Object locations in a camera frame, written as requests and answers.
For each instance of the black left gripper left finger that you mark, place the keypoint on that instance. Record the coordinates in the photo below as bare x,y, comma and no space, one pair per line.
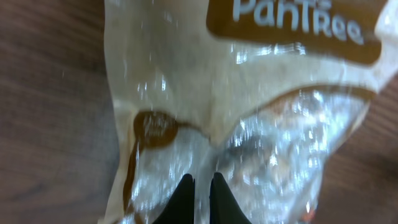
180,208

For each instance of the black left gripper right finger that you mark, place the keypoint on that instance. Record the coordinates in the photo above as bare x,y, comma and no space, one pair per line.
224,208

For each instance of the beige Pantree snack pouch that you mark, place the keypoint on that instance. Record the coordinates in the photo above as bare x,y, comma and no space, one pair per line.
263,92

